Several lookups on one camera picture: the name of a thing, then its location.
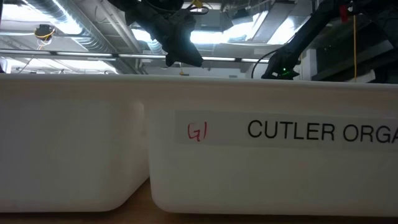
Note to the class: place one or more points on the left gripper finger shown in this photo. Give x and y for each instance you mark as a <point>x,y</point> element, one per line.
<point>192,57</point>
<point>174,56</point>

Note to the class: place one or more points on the white cutlery organizer tray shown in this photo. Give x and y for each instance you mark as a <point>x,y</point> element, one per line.
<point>93,140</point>

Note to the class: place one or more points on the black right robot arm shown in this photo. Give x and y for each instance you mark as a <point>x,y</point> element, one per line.
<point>311,28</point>

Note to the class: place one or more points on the silver ventilation duct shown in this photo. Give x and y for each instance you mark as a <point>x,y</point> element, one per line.
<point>77,25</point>

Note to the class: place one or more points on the long ceiling light rail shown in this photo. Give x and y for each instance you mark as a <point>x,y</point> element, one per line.
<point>77,54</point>

